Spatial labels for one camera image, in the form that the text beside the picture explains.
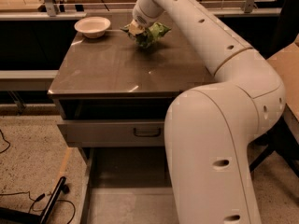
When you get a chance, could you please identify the white paper bowl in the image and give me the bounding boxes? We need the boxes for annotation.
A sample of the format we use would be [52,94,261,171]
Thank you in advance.
[75,17,111,38]

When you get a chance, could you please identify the grey metal drawer cabinet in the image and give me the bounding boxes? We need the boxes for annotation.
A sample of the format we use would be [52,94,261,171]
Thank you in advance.
[48,10,219,224]

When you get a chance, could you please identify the black drawer handle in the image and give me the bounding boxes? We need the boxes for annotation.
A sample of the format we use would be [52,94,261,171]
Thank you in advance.
[133,128,162,137]

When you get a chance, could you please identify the green jalapeno chip bag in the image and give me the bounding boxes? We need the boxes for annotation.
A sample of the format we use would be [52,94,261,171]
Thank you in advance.
[121,22,170,49]

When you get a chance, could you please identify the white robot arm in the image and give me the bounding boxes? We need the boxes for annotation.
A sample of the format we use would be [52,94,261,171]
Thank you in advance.
[133,0,285,224]

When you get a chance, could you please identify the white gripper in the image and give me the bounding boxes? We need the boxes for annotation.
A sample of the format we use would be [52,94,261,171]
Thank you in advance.
[129,4,161,36]

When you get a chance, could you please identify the black floor cable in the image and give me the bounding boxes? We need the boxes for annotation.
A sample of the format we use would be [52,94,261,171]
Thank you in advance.
[0,128,77,224]

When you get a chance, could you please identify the grey open middle drawer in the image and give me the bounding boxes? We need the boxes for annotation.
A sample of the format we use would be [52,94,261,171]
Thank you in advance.
[80,147,178,224]

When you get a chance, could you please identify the black stand leg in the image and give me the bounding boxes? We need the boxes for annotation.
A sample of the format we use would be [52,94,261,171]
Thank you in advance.
[0,176,70,224]

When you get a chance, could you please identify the grey top drawer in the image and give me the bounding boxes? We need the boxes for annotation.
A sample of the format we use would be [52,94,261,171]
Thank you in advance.
[58,119,164,147]

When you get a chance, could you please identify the black office chair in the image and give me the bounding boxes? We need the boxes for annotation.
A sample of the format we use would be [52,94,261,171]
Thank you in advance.
[249,118,299,177]

